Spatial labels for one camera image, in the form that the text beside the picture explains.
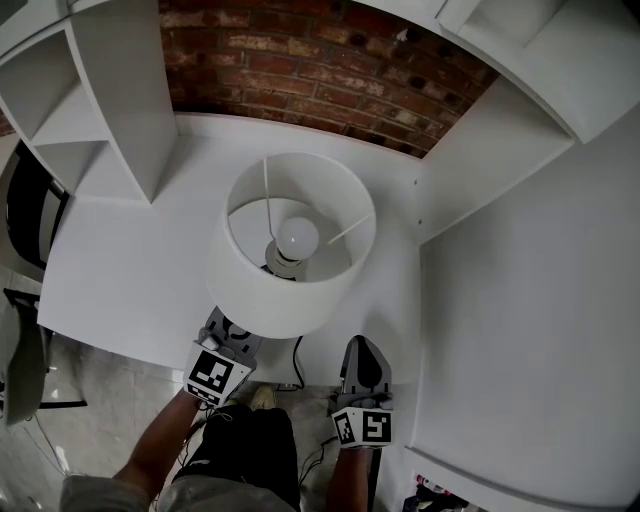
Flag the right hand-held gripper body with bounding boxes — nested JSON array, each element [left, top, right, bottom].
[[328, 391, 396, 451]]

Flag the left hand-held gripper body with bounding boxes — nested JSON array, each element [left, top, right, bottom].
[[183, 328, 257, 407]]

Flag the white table lamp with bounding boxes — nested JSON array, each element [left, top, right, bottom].
[[205, 151, 378, 341]]

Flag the person's left forearm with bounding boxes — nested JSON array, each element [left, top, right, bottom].
[[114, 387, 204, 501]]

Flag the person's right forearm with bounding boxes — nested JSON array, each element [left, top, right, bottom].
[[324, 444, 375, 512]]

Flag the white desk with drawers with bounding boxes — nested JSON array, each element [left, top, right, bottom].
[[37, 112, 426, 386]]

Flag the person's beige shoe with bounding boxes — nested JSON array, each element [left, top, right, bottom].
[[249, 384, 278, 412]]

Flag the person's black trousers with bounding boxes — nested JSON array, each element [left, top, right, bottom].
[[172, 402, 302, 512]]

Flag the black bag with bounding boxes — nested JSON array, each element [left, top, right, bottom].
[[403, 485, 482, 512]]

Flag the grey padded chair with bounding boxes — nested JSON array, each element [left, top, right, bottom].
[[0, 287, 89, 427]]

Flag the white shelf hutch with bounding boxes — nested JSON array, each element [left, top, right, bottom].
[[0, 0, 640, 246]]

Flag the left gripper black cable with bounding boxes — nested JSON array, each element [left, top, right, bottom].
[[182, 403, 239, 451]]

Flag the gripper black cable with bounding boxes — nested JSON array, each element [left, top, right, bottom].
[[298, 433, 342, 487], [182, 403, 239, 451]]

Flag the black lamp power cable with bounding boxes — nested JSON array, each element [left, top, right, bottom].
[[277, 335, 307, 394]]

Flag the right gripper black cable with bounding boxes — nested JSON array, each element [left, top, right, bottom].
[[298, 433, 342, 487]]

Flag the black metal frame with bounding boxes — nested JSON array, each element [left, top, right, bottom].
[[3, 142, 71, 272]]

